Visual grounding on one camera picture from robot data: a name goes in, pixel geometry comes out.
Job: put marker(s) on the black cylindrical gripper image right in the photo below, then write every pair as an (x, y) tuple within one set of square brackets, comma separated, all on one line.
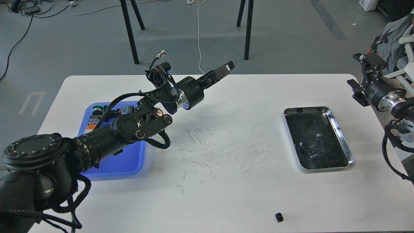
[(382, 93)]

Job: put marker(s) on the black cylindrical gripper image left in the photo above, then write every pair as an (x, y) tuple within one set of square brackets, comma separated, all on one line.
[(193, 89)]

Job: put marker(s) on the black robot arm image left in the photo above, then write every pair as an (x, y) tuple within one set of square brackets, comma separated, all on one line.
[(45, 180)]

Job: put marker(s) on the silver metal tray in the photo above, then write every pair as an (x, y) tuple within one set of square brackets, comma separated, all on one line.
[(320, 147)]

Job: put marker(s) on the blue plastic tray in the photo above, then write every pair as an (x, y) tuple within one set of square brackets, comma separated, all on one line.
[(129, 162)]

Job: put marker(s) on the grey backpack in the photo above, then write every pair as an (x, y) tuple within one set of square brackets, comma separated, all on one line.
[(387, 45)]

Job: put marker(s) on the white box on floor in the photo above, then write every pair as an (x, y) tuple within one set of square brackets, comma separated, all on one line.
[(368, 5)]

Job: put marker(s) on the black tripod leg right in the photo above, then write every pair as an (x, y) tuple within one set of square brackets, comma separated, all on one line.
[(250, 8)]

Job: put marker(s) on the black tripod leg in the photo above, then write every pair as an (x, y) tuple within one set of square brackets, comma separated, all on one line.
[(129, 27), (250, 8)]

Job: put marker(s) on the black tripod leg left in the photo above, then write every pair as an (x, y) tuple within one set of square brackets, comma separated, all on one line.
[(129, 27)]

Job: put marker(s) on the yellow push button switch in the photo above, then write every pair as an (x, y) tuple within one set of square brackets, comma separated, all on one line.
[(125, 110)]

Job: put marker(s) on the green push button switch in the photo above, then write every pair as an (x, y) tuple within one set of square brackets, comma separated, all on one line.
[(92, 117)]

